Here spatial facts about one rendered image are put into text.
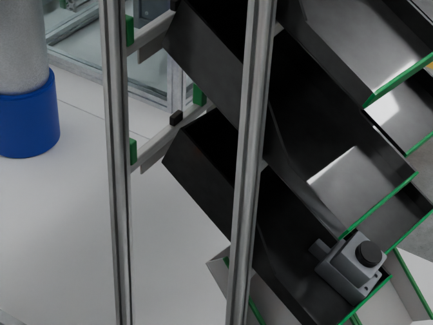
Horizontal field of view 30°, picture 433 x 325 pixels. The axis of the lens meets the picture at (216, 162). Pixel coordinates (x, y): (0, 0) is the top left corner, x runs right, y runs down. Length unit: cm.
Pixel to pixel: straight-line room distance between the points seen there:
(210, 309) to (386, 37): 73
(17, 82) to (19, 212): 25
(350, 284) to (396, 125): 19
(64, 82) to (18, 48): 38
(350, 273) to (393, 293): 30
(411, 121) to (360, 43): 23
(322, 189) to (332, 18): 18
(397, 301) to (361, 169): 39
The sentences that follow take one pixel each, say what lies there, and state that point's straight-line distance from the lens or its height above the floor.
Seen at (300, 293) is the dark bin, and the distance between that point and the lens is 95.
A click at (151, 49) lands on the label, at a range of 93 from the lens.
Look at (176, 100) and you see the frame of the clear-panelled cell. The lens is 179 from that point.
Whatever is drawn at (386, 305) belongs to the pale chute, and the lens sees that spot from 122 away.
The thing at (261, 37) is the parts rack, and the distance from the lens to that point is 73.
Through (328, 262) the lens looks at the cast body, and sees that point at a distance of 95.
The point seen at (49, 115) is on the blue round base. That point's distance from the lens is 169.
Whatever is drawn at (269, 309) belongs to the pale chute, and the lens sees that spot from 106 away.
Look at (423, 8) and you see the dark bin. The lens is 88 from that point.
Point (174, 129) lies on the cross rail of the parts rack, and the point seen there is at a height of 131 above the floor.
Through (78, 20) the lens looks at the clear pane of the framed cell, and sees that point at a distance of 190.
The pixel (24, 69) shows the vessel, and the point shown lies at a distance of 161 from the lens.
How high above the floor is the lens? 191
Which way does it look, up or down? 38 degrees down
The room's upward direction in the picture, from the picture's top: 3 degrees clockwise
